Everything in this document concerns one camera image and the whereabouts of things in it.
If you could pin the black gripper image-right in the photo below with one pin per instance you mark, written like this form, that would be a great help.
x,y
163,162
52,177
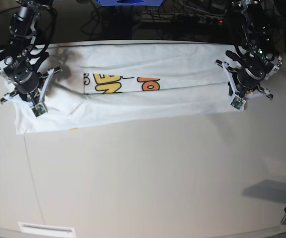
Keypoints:
x,y
251,72

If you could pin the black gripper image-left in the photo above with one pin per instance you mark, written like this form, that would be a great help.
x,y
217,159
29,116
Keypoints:
x,y
29,83

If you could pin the white printed T-shirt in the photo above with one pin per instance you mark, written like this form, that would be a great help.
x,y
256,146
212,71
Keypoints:
x,y
104,84

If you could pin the white label strip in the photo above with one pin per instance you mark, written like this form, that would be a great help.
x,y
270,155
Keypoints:
x,y
45,230

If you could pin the blue box at top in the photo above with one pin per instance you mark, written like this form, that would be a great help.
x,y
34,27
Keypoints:
x,y
129,2

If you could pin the power strip with red light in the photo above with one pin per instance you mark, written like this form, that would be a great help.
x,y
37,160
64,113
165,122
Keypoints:
x,y
193,19

